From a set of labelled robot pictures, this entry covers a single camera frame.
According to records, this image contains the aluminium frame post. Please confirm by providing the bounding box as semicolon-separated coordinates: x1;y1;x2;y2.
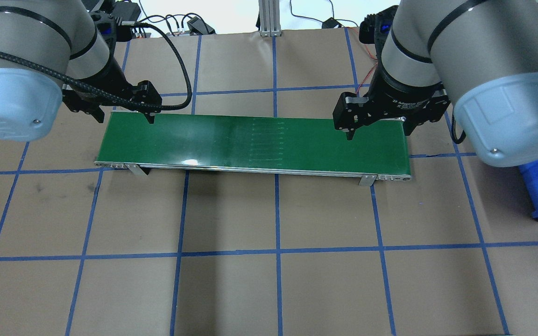
257;0;282;37

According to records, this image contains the black power adapter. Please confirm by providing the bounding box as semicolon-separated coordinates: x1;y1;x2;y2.
186;16;216;35

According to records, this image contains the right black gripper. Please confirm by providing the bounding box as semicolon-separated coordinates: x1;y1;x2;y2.
333;65;451;141

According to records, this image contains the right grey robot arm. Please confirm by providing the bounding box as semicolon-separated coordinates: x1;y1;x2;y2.
333;0;538;167

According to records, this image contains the red black wire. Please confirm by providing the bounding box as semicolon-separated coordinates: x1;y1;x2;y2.
347;27;382;98

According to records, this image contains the green conveyor belt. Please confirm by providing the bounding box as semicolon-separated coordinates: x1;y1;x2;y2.
95;112;412;185

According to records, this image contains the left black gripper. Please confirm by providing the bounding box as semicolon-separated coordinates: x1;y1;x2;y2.
62;70;163;125

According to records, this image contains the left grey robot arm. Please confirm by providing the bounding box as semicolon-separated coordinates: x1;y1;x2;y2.
0;0;163;142

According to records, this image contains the braided black cable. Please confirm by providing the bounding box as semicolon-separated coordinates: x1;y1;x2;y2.
0;21;193;111

